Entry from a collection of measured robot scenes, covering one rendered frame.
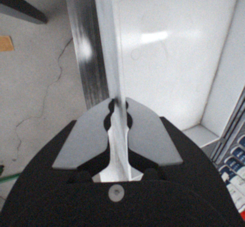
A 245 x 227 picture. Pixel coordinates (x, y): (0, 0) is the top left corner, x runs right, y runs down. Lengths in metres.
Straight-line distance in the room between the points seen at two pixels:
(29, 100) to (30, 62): 0.32
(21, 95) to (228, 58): 1.26
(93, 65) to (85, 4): 0.10
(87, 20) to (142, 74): 0.15
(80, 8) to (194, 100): 0.26
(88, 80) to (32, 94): 1.00
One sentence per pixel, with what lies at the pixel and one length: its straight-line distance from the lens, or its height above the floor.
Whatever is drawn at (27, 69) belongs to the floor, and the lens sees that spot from 1.18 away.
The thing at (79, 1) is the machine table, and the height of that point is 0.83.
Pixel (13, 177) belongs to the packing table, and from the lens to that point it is 1.63.
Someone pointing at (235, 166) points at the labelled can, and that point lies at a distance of 0.85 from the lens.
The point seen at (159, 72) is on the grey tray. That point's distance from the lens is 0.18.
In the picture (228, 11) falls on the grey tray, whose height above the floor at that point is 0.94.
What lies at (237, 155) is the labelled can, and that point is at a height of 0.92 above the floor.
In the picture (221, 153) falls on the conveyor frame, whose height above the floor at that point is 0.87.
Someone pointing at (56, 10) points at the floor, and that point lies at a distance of 1.11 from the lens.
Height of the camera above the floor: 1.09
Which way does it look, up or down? 56 degrees down
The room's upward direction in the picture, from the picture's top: 146 degrees clockwise
